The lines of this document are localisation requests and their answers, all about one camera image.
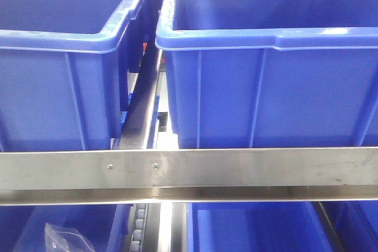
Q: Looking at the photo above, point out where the stainless steel shelf rack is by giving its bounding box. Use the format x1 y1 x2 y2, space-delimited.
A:
1 45 377 251

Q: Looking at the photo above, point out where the upper right blue bin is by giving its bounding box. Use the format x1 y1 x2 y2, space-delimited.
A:
156 0 377 149

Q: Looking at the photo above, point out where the right blue plastic bin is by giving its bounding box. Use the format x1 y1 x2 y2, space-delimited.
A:
187 202 332 251

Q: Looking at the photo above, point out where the blue plastic bin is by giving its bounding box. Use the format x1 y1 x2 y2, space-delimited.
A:
187 202 332 251
1 204 131 251

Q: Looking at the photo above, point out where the upper left blue bin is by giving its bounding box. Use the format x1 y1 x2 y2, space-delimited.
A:
1 0 144 152

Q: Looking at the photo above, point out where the left blue plastic bin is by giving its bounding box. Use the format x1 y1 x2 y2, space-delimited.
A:
1 204 131 251

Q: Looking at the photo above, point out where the clear plastic bag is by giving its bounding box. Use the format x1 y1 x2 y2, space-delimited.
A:
44 223 95 252

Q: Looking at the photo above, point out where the far right blue bin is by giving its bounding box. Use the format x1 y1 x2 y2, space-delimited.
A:
323 201 377 251

